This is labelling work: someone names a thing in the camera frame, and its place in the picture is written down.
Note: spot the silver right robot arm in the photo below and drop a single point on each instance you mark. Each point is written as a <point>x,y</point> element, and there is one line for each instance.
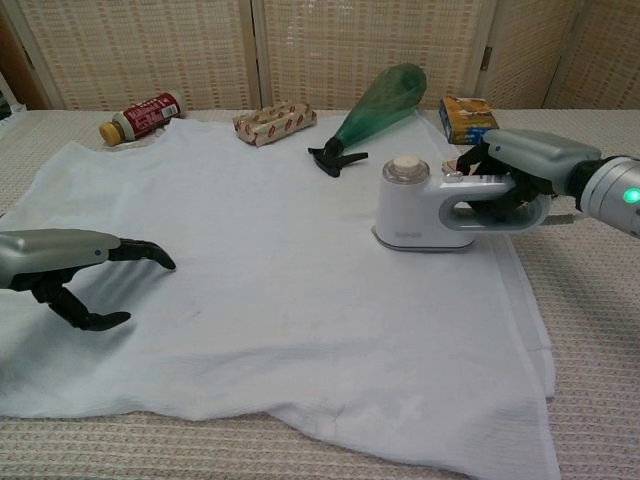
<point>615,192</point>

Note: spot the beige woven table cloth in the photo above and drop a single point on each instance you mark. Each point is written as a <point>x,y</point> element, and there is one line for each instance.
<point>600,350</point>

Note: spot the woven folding screen panel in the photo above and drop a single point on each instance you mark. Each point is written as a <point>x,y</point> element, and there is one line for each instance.
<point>140,50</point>
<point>530,55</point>
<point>610,55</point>
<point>370,40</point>

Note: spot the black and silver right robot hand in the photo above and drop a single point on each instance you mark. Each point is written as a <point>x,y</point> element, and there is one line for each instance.
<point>540,155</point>

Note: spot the green spray bottle black trigger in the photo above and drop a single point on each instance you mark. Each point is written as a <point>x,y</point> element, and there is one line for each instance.
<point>385,105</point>

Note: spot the yellow and blue carton box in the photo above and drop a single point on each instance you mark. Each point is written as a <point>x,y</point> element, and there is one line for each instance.
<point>467,120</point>

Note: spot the red label bottle yellow cap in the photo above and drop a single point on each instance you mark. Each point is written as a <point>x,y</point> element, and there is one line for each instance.
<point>145,117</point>

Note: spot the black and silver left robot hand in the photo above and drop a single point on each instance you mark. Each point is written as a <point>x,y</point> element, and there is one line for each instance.
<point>45,255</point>

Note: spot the white handheld iron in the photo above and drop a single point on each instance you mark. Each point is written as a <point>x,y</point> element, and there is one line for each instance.
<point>410,215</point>

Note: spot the red patterned wrapped box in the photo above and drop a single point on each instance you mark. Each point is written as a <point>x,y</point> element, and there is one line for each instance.
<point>275,124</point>

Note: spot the white cloth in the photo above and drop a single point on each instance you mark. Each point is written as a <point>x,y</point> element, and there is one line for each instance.
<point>280,310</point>

